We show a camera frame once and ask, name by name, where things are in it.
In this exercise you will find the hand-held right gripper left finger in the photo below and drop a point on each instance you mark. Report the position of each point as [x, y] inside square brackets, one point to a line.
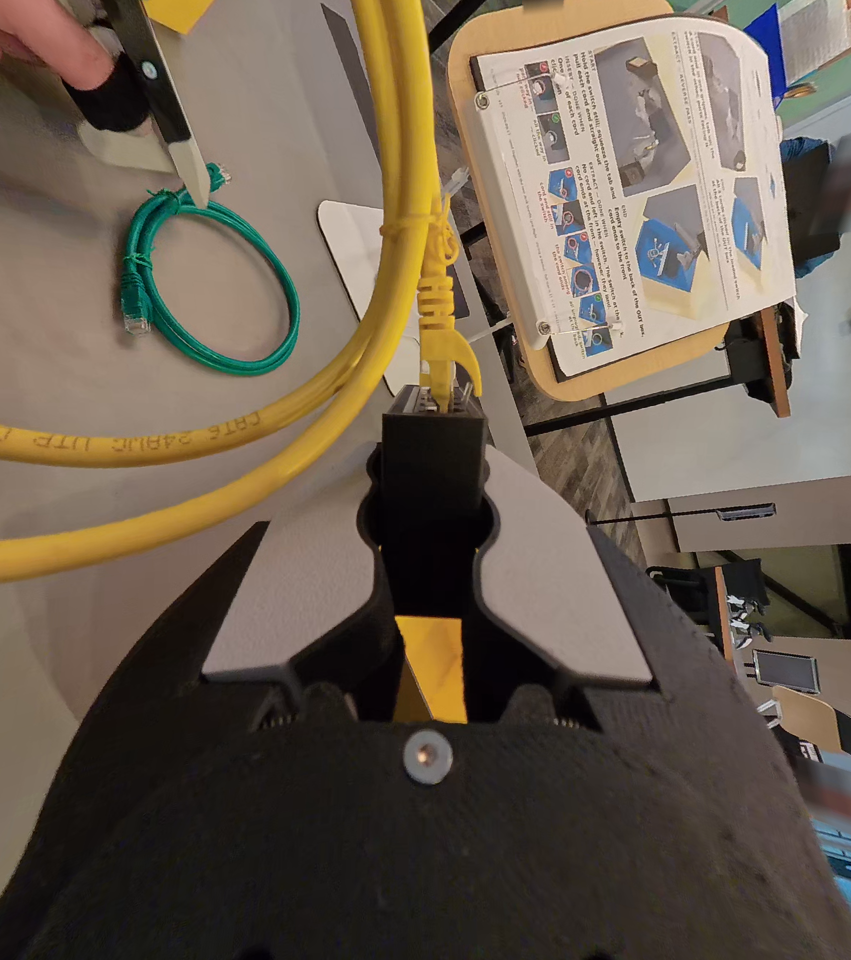
[298, 585]

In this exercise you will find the tan plywood chair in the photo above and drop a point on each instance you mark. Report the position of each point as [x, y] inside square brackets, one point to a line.
[808, 720]

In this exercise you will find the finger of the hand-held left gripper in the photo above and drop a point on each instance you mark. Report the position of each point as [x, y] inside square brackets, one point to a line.
[189, 169]

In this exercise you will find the printed instruction sheet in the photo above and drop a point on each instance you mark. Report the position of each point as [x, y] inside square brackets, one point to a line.
[658, 187]

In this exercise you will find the person's left hand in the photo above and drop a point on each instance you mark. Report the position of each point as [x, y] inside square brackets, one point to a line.
[20, 26]

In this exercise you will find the small grey monitor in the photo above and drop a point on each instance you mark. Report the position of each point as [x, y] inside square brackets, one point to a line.
[785, 671]

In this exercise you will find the instruction sheet on stand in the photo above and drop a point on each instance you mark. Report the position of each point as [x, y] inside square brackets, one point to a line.
[583, 379]

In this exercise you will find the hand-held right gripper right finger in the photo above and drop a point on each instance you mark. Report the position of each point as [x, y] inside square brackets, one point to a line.
[560, 592]

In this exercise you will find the black ethernet switch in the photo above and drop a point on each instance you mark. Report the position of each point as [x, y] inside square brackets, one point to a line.
[433, 480]

